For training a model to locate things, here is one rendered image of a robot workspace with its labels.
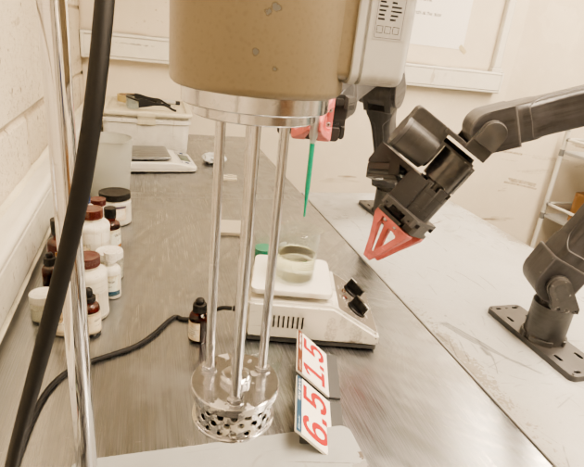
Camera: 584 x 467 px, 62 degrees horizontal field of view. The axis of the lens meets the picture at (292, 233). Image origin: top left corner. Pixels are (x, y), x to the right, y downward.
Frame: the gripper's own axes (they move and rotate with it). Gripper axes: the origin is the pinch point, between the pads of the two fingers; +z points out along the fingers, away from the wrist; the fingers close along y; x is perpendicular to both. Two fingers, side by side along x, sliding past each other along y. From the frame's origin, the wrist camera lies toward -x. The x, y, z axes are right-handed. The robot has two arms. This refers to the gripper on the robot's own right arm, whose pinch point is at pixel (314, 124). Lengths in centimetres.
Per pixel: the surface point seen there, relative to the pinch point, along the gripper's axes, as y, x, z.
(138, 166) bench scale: -47, 31, -76
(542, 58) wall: 121, -9, -191
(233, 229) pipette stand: -13.6, 31.7, -36.2
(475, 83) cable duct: 85, 4, -175
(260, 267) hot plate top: -5.7, 23.0, -1.8
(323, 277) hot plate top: 3.9, 23.1, -0.2
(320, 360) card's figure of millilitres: 3.8, 30.2, 10.9
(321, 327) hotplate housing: 4.0, 28.2, 5.7
